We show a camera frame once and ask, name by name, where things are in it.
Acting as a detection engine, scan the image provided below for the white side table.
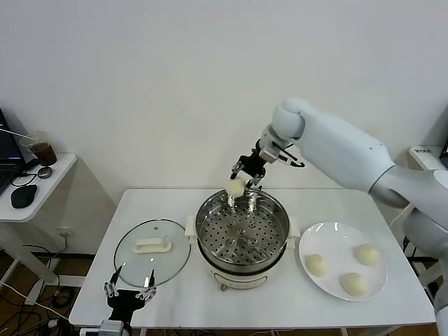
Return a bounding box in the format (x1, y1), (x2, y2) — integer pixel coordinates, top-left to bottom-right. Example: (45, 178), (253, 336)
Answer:
(0, 153), (118, 305)
(395, 145), (448, 172)

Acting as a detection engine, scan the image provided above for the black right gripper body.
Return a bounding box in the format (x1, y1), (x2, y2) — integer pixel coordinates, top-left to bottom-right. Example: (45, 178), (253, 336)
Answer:
(239, 148), (267, 178)

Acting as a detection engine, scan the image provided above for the white steamed baozi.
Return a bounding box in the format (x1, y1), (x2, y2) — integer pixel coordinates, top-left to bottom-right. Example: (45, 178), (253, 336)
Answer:
(339, 272), (369, 298)
(225, 176), (246, 197)
(353, 244), (382, 267)
(304, 253), (328, 278)

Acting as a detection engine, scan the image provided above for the white round plate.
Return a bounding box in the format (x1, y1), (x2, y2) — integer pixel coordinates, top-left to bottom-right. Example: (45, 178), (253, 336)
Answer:
(297, 220), (389, 301)

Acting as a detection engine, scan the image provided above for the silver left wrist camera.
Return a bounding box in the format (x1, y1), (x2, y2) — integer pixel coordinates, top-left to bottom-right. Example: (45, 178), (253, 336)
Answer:
(99, 318), (126, 336)

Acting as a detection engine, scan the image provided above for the glass lid cream handle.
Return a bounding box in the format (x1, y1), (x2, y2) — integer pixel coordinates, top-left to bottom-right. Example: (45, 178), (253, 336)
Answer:
(113, 218), (192, 288)

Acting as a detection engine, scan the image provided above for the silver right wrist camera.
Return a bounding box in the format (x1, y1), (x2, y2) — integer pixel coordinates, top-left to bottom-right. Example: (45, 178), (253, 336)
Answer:
(260, 134), (283, 164)

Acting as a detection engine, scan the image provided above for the steel perforated steamer basket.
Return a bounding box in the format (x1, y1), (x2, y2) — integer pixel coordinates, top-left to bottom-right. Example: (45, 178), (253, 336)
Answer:
(184, 188), (300, 272)

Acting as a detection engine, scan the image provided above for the black laptop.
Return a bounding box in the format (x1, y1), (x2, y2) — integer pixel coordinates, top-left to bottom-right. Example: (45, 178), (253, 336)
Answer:
(0, 107), (28, 197)

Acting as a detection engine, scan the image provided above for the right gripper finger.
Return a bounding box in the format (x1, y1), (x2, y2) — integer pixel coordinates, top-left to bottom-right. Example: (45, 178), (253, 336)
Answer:
(246, 168), (267, 193)
(229, 157), (247, 183)

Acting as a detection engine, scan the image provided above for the white hanging cable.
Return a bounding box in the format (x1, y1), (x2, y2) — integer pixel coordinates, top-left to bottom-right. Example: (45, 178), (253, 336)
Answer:
(389, 204), (413, 227)

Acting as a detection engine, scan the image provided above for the cream electric pot base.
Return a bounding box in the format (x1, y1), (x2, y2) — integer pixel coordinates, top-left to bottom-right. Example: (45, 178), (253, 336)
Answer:
(197, 244), (281, 292)

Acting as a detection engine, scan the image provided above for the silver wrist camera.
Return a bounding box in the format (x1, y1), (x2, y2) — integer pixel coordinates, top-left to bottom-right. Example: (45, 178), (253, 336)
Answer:
(260, 134), (283, 164)
(99, 318), (126, 336)

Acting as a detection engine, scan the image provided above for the thin black desk cable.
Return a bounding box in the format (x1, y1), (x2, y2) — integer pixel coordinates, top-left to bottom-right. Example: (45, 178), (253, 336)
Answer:
(11, 170), (39, 188)

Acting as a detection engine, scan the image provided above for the black computer mouse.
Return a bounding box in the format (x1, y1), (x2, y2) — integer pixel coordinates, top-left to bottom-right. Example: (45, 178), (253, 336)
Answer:
(10, 184), (38, 209)

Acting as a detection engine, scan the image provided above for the black floor cable bundle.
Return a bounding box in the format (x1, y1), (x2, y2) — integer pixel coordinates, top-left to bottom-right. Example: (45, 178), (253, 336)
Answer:
(0, 241), (76, 336)

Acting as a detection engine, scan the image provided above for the thin white straw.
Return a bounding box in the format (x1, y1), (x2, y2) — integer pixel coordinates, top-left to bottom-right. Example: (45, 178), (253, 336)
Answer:
(0, 128), (31, 139)

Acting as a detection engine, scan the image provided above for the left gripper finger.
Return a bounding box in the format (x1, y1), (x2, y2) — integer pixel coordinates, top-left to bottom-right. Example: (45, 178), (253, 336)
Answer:
(136, 268), (158, 302)
(104, 265), (123, 298)

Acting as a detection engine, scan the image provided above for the clear iced coffee cup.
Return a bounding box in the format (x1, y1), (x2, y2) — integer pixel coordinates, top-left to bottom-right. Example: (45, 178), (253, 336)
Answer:
(19, 131), (58, 167)

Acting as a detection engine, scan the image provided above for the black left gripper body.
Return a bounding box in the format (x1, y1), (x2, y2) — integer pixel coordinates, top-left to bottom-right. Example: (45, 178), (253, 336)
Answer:
(107, 288), (146, 322)

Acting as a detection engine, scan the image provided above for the black right camera cable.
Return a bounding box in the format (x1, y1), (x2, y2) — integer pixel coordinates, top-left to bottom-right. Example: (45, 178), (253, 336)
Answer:
(278, 145), (306, 168)

